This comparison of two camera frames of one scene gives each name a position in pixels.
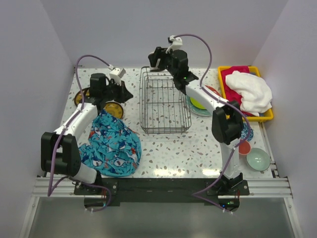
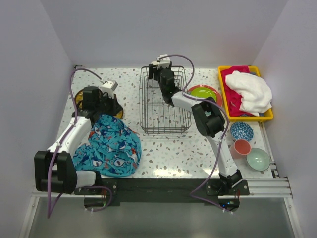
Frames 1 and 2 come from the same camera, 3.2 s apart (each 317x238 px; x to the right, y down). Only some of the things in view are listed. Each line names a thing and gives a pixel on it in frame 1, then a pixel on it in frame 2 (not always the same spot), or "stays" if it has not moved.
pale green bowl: x=258 y=159 stays
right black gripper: x=159 y=54 -> x=153 y=70
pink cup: x=244 y=148 stays
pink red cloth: x=231 y=94 stays
